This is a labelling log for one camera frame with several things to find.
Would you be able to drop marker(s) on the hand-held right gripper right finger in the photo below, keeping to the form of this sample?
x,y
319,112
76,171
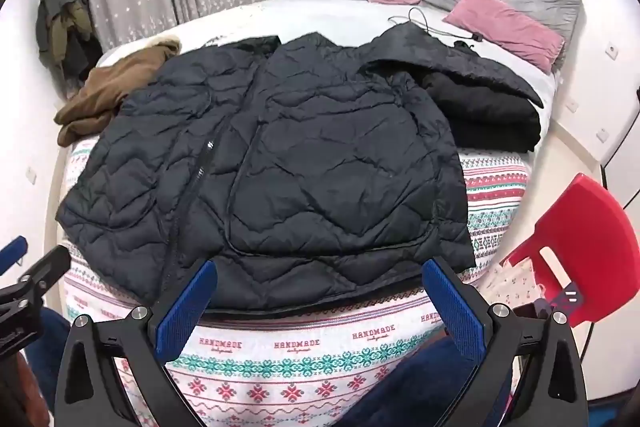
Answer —
x,y
452,307

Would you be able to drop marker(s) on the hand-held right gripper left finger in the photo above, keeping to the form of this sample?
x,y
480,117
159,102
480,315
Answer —
x,y
185,307

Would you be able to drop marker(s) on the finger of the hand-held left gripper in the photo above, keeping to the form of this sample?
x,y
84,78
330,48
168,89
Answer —
x,y
47,267
12,254

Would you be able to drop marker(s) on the black quilted jacket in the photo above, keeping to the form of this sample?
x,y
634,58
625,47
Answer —
x,y
300,157

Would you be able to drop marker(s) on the hanging dark clothes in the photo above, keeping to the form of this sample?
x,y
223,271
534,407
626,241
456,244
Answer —
x,y
65,22

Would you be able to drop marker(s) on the person's left leg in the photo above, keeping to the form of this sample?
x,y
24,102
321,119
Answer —
x,y
50,357

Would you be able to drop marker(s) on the person's leg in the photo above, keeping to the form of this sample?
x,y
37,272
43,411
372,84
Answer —
x,y
50,357
400,387

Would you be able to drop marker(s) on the floral cloth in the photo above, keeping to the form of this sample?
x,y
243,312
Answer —
x,y
515,282

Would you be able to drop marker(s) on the person's right leg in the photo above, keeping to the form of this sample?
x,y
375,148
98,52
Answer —
x,y
400,387

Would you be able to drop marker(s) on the patterned knit blanket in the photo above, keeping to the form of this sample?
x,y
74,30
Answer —
x,y
280,357

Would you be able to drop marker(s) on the red plastic chair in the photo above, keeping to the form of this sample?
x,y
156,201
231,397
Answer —
x,y
590,217

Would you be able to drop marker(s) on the brown coat with fur trim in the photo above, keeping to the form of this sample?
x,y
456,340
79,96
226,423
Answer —
x,y
100,92

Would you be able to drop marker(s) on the black folded garment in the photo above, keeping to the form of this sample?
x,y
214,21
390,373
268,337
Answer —
x,y
480,122

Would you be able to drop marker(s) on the white wall socket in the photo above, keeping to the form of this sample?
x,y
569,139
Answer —
x,y
31,175
571,105
603,135

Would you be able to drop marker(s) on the round wall socket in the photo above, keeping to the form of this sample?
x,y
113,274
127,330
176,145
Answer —
x,y
612,49

